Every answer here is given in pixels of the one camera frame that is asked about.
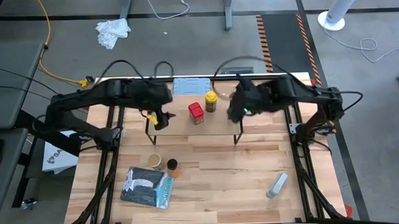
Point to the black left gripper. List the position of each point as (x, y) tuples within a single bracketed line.
[(154, 95)]

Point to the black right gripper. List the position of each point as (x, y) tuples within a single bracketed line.
[(249, 97)]

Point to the spice jar yellow lid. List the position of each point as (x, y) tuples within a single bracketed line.
[(211, 100)]

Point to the wooden shelf black metal legs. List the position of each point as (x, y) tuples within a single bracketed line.
[(193, 129)]

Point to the red box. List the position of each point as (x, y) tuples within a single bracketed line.
[(196, 112)]

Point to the clear spice jar tan lid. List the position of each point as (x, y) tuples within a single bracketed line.
[(155, 160)]

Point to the orange spice bottle black cap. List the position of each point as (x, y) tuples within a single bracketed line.
[(173, 166)]

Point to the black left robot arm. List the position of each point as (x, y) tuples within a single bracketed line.
[(86, 96)]

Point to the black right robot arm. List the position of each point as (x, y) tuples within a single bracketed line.
[(305, 90)]

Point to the yellow tag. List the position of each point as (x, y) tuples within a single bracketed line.
[(152, 120)]

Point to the small cardboard box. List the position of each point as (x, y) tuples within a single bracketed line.
[(224, 96)]

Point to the blue-grey moulded tray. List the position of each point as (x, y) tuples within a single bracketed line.
[(192, 85)]

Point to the grey floor outlet box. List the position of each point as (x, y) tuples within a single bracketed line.
[(237, 70)]

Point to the Yellowstone picture book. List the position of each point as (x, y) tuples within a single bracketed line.
[(145, 187)]

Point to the grey silver bar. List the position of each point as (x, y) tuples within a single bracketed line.
[(277, 185)]

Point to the red table clamp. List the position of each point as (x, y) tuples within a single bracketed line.
[(313, 83), (348, 211)]

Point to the crumpled white cloth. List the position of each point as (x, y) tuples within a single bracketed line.
[(112, 32)]

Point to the grey desk leg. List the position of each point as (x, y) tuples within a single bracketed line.
[(126, 4), (228, 11)]

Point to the white printed box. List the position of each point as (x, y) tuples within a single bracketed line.
[(56, 158)]

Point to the white tower fan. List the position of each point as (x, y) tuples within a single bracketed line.
[(338, 4)]

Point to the grey desk top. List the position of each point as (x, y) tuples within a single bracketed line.
[(9, 85), (2, 185)]

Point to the metal caster wheel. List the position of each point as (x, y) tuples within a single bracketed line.
[(28, 203)]

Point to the black desk leg frame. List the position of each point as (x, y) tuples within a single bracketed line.
[(22, 184)]

